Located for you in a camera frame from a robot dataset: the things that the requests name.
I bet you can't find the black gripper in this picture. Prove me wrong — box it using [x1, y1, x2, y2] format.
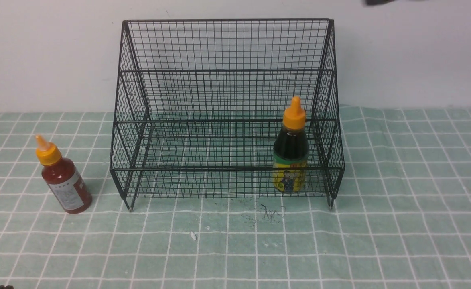
[365, 0, 395, 6]

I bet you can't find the dark sauce bottle yellow label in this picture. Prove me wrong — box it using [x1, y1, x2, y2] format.
[272, 96, 309, 194]

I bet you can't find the red sauce bottle orange cap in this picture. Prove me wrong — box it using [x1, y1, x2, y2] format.
[35, 134, 93, 214]

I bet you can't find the green checkered tablecloth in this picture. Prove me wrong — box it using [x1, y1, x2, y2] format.
[0, 106, 471, 289]

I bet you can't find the black wire mesh rack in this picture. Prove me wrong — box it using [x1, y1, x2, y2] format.
[110, 18, 345, 211]

